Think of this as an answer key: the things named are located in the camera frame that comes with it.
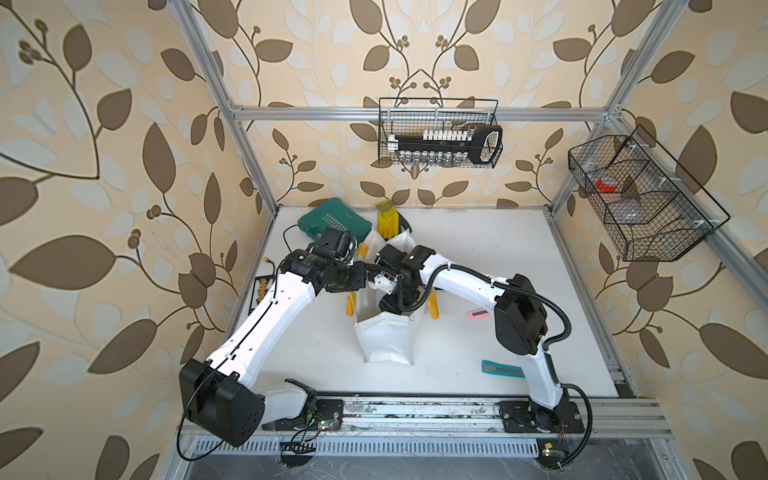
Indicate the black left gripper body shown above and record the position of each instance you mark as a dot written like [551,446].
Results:
[347,276]

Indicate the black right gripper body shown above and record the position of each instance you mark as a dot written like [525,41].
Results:
[389,301]

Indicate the white pouch with yellow handles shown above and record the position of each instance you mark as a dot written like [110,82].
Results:
[383,336]

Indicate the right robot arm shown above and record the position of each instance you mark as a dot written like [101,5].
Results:
[525,323]

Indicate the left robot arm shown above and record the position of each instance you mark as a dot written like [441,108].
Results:
[218,394]

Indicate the pink utility knife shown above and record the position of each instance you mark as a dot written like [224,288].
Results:
[478,314]

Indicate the yellow grey work glove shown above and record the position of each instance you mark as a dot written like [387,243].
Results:
[390,222]

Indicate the green plastic tool case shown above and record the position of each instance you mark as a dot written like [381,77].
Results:
[334,213]

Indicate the black drill bit holder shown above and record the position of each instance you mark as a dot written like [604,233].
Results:
[261,286]

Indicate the black socket set holder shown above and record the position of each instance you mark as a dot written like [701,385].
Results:
[478,146]

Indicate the red item in basket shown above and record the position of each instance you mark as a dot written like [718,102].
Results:
[607,184]

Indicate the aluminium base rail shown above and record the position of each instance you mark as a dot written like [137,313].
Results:
[475,427]

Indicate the centre wire basket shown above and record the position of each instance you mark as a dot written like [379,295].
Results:
[413,115]

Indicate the wire basket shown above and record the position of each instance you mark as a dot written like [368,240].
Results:
[661,209]
[413,115]

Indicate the right wire basket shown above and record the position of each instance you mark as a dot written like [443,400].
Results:
[661,209]

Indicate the aluminium frame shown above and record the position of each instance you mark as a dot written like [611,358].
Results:
[306,77]

